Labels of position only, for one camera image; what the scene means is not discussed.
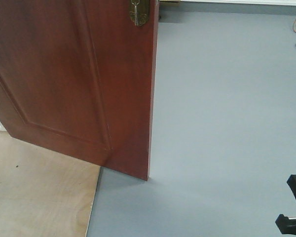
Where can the brass door lock plate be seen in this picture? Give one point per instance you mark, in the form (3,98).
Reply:
(143,12)

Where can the brown wooden door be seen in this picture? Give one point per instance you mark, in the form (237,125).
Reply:
(77,77)

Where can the cardboard box with marking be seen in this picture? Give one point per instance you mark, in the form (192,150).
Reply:
(169,2)

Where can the silver key bunch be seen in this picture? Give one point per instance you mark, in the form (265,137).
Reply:
(135,4)

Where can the plywood floor board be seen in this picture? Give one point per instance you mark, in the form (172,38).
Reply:
(43,193)

